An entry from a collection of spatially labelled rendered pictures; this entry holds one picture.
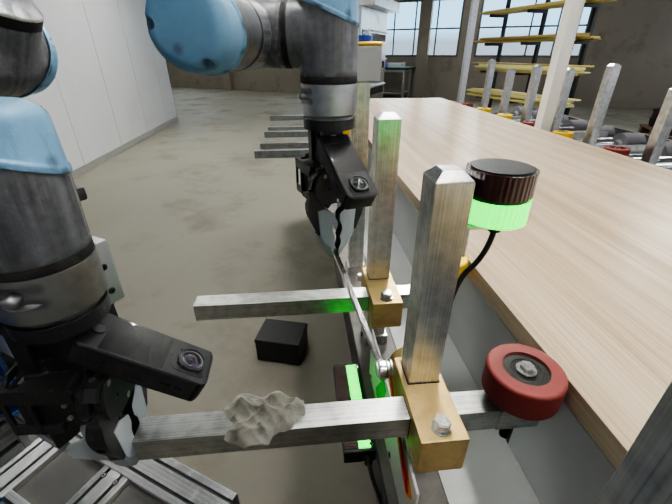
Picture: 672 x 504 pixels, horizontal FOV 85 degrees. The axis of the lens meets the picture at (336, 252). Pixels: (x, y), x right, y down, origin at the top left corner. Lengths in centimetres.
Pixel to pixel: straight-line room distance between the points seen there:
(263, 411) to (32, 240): 25
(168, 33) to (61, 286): 22
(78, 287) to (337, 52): 36
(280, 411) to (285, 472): 99
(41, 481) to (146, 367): 103
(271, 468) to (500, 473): 87
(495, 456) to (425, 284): 43
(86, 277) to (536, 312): 50
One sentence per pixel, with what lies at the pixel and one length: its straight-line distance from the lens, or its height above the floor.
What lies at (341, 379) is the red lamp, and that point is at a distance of 68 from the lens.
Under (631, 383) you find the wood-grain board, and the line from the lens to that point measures 51.
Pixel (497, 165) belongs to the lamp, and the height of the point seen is 111.
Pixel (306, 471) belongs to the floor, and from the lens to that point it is 140.
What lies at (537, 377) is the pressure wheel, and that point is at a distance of 46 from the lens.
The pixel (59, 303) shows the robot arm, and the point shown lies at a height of 104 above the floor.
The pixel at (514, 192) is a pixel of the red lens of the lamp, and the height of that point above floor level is 110.
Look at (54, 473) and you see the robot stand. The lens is 138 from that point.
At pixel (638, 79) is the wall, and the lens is 1183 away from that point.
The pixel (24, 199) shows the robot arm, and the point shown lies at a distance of 31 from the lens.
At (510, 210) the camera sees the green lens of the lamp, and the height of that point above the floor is 109.
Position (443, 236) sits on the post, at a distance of 34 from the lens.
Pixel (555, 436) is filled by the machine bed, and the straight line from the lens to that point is 63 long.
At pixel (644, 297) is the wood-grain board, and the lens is 68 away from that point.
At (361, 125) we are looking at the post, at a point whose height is 107.
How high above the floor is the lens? 120
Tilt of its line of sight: 29 degrees down
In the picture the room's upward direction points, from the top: straight up
